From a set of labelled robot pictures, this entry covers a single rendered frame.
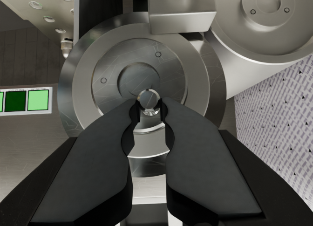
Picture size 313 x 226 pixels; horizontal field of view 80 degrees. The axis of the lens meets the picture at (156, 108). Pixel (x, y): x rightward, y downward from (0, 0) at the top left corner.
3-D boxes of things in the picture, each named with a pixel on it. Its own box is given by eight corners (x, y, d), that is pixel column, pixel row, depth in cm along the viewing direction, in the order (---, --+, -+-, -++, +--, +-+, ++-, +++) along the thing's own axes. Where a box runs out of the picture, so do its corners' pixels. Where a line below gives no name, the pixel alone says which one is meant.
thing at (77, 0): (80, -114, 20) (78, 47, 18) (123, 18, 44) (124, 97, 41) (76, -114, 20) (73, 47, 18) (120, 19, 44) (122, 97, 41)
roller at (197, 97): (203, 18, 16) (216, 154, 15) (176, 89, 42) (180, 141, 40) (71, 26, 16) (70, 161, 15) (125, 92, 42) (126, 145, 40)
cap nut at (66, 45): (71, 39, 50) (71, 55, 49) (77, 46, 53) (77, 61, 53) (57, 40, 50) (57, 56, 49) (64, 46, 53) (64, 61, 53)
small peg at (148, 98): (155, 114, 11) (133, 106, 11) (156, 118, 14) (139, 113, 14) (163, 92, 11) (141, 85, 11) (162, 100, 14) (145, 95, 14)
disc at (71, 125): (218, 5, 17) (236, 173, 15) (216, 9, 18) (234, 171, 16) (58, 15, 17) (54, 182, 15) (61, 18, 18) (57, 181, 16)
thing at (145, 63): (160, 21, 15) (205, 104, 14) (160, 34, 17) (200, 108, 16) (74, 61, 15) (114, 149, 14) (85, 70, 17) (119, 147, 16)
